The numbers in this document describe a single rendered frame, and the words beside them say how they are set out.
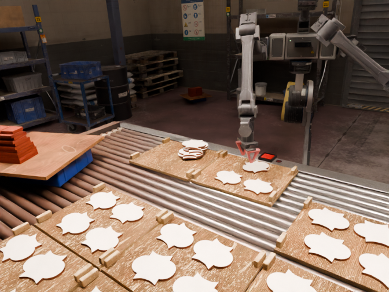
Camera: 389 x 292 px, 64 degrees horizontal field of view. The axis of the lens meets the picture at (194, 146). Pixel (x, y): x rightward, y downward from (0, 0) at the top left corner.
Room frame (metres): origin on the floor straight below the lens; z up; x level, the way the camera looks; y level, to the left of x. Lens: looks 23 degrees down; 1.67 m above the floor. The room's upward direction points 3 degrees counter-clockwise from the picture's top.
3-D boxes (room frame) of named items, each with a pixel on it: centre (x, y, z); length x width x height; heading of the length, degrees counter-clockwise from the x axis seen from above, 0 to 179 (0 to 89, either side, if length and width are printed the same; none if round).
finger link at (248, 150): (1.35, -0.27, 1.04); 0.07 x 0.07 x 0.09; 14
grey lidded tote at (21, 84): (5.18, 2.75, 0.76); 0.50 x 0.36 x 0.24; 148
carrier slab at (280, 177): (1.34, -0.24, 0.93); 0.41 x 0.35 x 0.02; 54
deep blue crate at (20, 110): (5.15, 2.83, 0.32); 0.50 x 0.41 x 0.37; 138
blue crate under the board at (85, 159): (1.51, 0.76, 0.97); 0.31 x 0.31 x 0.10; 74
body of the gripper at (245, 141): (1.39, -0.26, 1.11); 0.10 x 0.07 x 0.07; 14
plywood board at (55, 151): (1.52, 0.83, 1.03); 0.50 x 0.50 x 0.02; 74
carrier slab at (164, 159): (1.58, 0.10, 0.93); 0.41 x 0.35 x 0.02; 53
